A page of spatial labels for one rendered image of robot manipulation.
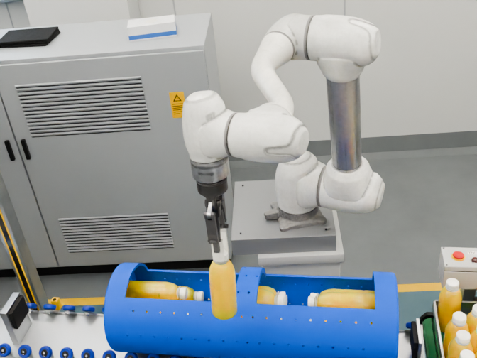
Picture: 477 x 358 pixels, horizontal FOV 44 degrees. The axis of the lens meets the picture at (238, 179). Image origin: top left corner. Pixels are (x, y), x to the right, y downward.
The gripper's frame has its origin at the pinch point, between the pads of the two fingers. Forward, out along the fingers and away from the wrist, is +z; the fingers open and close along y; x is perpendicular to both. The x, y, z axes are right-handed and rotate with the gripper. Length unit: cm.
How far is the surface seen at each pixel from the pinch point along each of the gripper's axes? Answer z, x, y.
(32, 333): 54, -78, -19
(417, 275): 136, 70, -167
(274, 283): 37, 8, -32
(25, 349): 50, -74, -8
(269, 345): 38.1, 9.9, -4.5
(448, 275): 40, 64, -44
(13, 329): 47, -80, -13
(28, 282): 56, -96, -49
